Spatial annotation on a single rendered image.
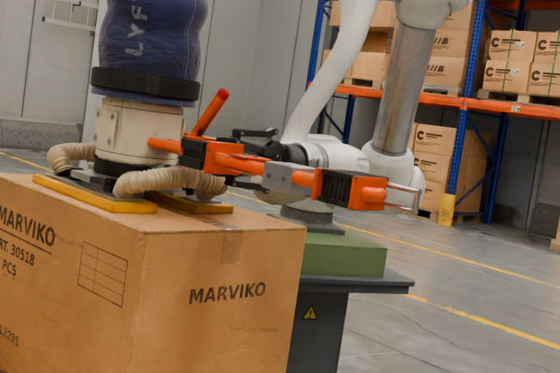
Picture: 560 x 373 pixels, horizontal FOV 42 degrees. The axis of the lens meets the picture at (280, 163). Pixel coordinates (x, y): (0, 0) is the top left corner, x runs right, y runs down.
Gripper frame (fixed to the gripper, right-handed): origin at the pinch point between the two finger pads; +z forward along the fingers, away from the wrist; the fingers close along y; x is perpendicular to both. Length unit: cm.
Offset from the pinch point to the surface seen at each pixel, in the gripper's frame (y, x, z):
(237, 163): 0.0, -10.8, 3.1
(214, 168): 2.0, -3.5, 2.3
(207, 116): -7.0, 2.4, 1.2
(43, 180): 11.5, 36.8, 15.3
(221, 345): 35.1, -5.0, -4.1
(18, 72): -12, 961, -361
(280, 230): 13.1, -4.4, -15.4
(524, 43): -133, 349, -702
